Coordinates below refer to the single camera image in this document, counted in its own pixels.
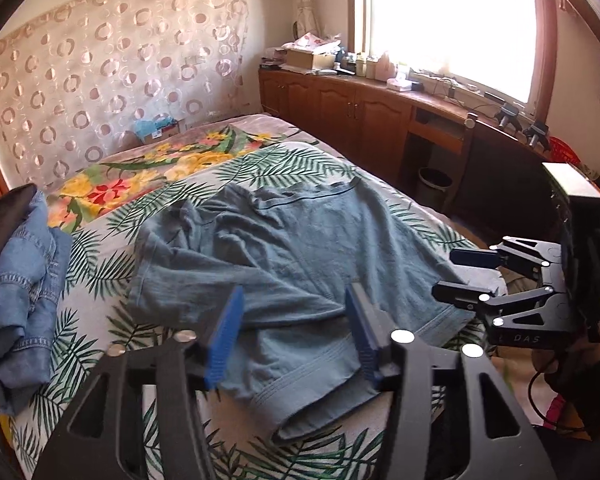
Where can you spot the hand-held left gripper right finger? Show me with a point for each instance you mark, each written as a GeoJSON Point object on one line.
{"type": "Point", "coordinates": [361, 330]}

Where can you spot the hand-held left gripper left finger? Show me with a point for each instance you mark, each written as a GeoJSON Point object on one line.
{"type": "Point", "coordinates": [225, 340]}

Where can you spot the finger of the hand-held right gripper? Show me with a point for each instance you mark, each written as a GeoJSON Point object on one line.
{"type": "Point", "coordinates": [460, 294]}
{"type": "Point", "coordinates": [475, 257]}

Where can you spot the blue-grey pants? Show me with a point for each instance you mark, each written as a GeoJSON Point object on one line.
{"type": "Point", "coordinates": [290, 260]}

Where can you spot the dark trash bin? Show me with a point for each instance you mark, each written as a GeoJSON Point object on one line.
{"type": "Point", "coordinates": [435, 187]}

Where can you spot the dark wooden chair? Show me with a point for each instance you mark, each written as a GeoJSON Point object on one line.
{"type": "Point", "coordinates": [505, 175]}

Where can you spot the red plastic basket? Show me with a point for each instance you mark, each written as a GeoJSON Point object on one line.
{"type": "Point", "coordinates": [567, 150]}

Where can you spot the palm leaf print blanket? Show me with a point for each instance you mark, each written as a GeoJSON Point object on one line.
{"type": "Point", "coordinates": [105, 280]}

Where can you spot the black grey device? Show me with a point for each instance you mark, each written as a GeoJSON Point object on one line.
{"type": "Point", "coordinates": [507, 112]}
{"type": "Point", "coordinates": [537, 134]}

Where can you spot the floral bedsheet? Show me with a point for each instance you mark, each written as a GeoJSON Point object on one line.
{"type": "Point", "coordinates": [130, 180]}

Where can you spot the pink tissue pack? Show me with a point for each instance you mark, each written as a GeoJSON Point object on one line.
{"type": "Point", "coordinates": [397, 84]}

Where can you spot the wooden cabinet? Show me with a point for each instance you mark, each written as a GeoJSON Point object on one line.
{"type": "Point", "coordinates": [340, 105]}

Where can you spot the blue denim jeans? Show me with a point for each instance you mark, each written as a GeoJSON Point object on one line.
{"type": "Point", "coordinates": [20, 285]}

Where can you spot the small cardboard box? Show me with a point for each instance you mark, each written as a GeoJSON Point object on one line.
{"type": "Point", "coordinates": [169, 132]}

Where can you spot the window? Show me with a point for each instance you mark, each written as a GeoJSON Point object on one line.
{"type": "Point", "coordinates": [455, 20]}

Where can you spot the black cloth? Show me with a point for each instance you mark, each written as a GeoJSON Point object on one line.
{"type": "Point", "coordinates": [0, 210]}

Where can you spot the large cardboard box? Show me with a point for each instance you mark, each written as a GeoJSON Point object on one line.
{"type": "Point", "coordinates": [307, 58]}

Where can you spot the pink white plastic bag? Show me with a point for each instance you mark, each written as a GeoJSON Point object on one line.
{"type": "Point", "coordinates": [312, 41]}

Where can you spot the circle patterned wall cloth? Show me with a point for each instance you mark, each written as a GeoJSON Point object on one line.
{"type": "Point", "coordinates": [105, 60]}

